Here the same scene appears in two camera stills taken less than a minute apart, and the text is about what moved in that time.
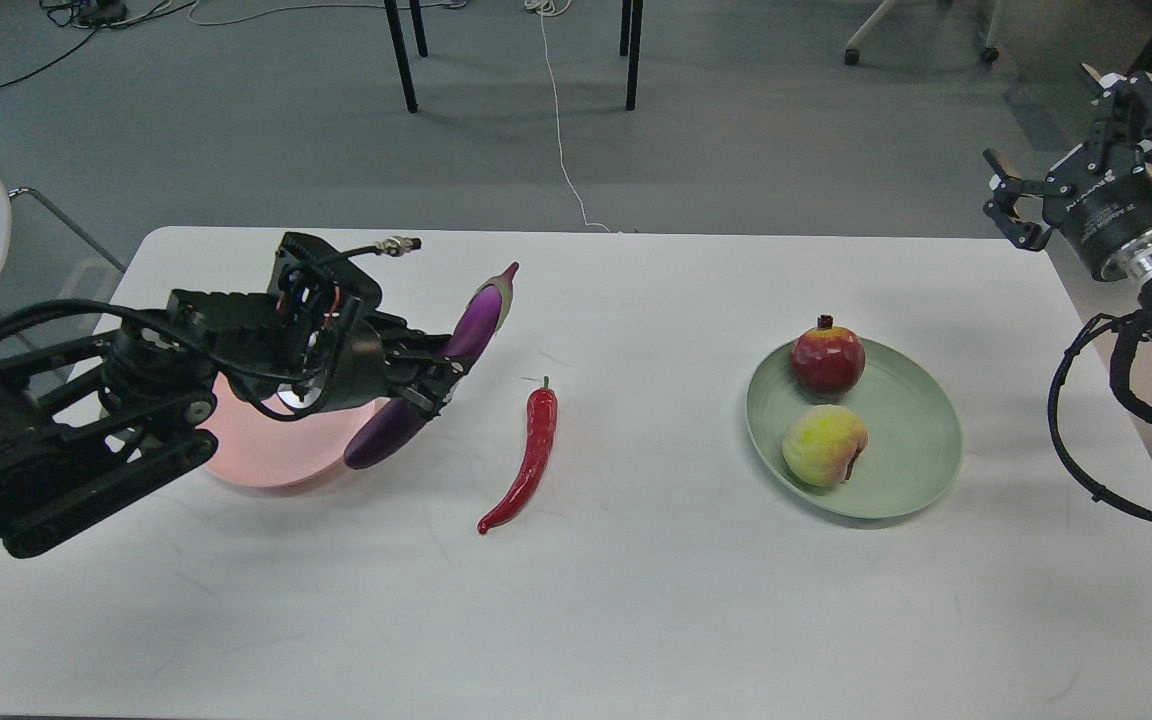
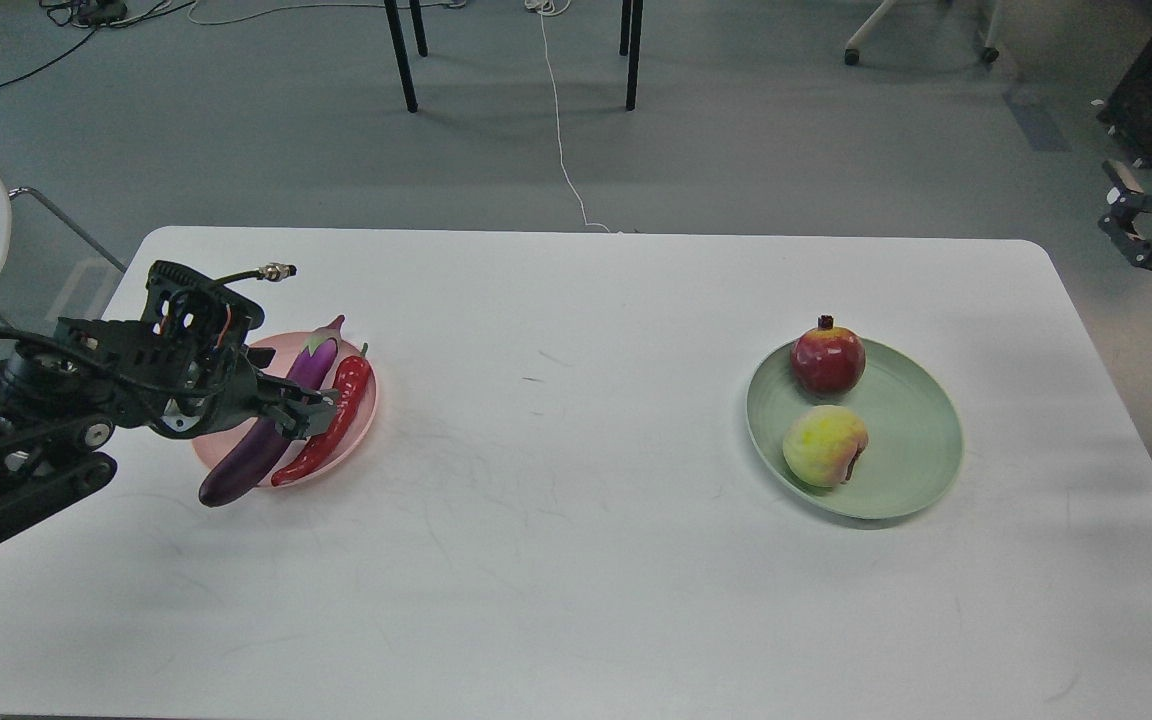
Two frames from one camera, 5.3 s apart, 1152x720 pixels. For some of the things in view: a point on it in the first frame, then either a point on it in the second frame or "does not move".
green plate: [914, 438] does not move
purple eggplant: [397, 421] → [264, 445]
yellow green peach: [823, 444] does not move
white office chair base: [990, 55] does not move
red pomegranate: [828, 362] does not move
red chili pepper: [543, 416] → [352, 379]
